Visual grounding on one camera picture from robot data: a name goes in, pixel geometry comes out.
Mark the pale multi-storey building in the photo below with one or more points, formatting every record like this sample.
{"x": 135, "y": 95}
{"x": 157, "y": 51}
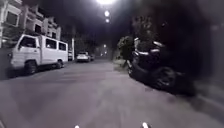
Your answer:
{"x": 30, "y": 20}

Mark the white car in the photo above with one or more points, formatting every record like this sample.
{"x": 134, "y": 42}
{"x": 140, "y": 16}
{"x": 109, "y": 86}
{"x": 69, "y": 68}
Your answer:
{"x": 82, "y": 57}

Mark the white van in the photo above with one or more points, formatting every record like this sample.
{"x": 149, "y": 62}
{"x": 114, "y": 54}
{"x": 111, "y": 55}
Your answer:
{"x": 40, "y": 53}

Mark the grey asphalt road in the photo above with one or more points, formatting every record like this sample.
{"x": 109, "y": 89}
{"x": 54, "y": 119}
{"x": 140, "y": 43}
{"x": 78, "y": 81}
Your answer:
{"x": 93, "y": 96}

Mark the pale pole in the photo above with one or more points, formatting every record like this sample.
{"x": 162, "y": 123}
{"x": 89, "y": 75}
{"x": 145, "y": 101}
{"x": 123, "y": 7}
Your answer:
{"x": 72, "y": 48}

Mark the dark parked motorcycle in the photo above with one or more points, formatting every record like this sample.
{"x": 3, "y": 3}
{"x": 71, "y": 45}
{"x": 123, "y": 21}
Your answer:
{"x": 150, "y": 68}

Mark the bush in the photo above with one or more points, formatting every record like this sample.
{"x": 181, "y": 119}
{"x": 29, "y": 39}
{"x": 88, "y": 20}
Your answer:
{"x": 126, "y": 46}

